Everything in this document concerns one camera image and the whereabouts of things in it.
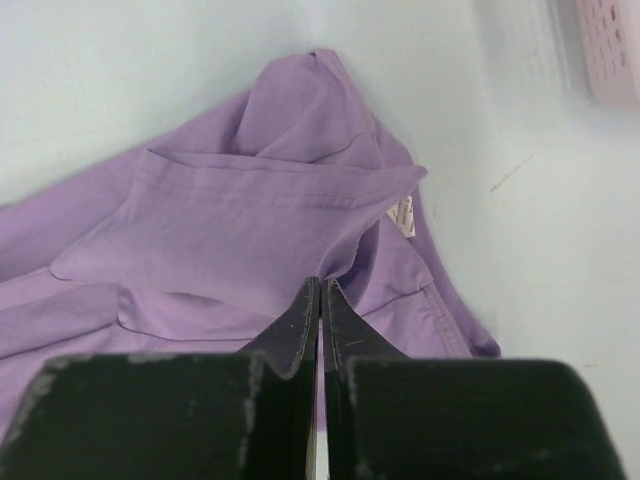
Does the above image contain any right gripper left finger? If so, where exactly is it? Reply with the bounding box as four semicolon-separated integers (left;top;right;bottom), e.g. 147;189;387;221
1;278;320;479

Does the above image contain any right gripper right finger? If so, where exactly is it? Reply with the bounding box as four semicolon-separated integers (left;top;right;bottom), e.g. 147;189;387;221
320;281;624;479

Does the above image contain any purple t shirt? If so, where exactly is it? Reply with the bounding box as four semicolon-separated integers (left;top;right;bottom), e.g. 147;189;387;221
1;49;500;427

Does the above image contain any white plastic basket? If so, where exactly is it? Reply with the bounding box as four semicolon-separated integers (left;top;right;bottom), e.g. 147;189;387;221
575;0;639;108

